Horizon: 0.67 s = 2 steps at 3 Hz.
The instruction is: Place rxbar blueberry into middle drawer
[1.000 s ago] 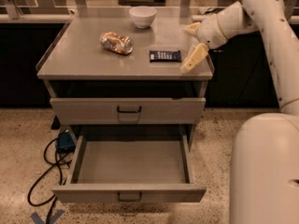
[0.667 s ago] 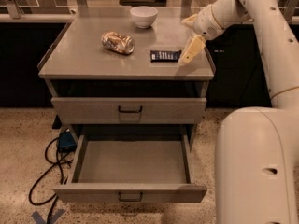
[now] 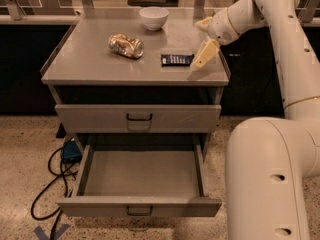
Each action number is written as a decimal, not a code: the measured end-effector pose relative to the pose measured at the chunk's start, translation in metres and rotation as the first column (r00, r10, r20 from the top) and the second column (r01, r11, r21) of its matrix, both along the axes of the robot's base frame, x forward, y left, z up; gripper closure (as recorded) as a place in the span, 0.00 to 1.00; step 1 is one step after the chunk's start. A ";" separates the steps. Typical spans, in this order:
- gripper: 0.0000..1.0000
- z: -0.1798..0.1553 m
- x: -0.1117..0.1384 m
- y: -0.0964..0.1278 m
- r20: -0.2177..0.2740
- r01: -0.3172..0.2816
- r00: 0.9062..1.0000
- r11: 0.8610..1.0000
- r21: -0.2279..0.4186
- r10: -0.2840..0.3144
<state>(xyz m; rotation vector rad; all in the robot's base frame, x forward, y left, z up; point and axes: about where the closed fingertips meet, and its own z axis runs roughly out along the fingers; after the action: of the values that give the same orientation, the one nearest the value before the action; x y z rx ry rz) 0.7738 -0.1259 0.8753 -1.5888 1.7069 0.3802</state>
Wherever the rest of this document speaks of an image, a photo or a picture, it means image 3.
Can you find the open grey lower drawer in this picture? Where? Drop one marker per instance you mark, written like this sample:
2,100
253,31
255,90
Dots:
168,181

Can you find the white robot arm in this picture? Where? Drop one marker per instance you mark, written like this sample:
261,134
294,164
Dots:
268,158

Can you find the blue rxbar blueberry wrapper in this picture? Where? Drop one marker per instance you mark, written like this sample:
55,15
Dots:
176,60

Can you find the blue power adapter box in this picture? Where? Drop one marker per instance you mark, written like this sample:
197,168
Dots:
70,152

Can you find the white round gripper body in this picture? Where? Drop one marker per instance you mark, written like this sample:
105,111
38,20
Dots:
220,28

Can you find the crushed metallic soda can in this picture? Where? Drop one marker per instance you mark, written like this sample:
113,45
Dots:
126,46

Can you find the glass railing barrier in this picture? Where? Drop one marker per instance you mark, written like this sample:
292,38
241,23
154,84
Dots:
100,4

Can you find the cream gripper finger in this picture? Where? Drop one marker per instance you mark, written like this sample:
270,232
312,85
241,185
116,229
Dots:
204,24
207,50

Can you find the closed grey upper drawer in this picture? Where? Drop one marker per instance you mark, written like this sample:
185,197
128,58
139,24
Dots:
82,118

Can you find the blue tape floor marker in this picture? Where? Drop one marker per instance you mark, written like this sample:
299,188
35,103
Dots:
55,233

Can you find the grey drawer cabinet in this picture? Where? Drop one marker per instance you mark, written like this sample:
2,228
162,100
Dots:
87,71

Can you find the white ceramic bowl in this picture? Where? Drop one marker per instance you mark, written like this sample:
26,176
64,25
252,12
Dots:
153,18

